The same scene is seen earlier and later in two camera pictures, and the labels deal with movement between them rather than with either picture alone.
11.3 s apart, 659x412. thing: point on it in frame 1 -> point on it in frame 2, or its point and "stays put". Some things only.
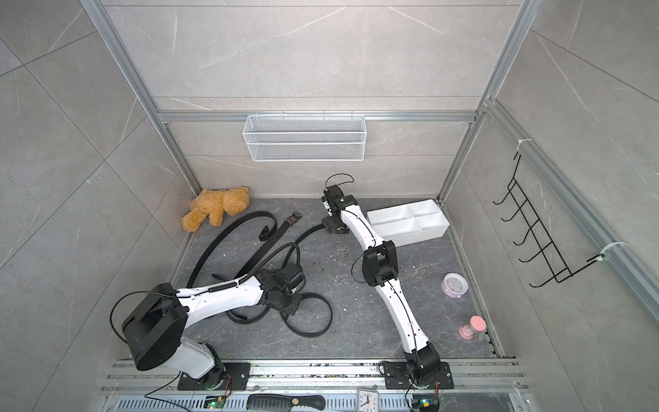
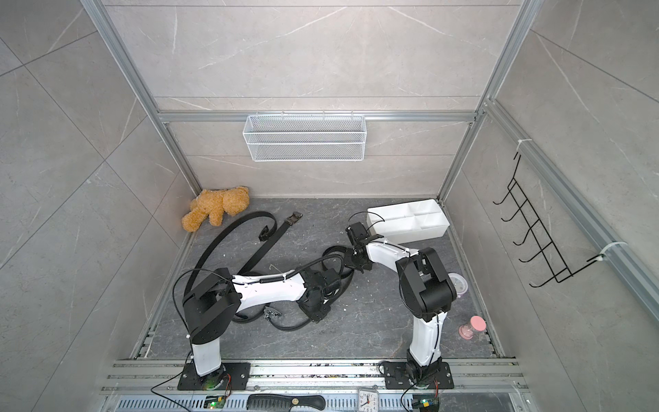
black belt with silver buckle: x=293 y=250 -> x=272 y=314
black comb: x=269 y=402 stays put
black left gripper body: x=291 y=302 -> x=321 y=310
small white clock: x=368 y=400 stays put
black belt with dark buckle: x=263 y=235 stays put
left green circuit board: x=214 y=402 stays put
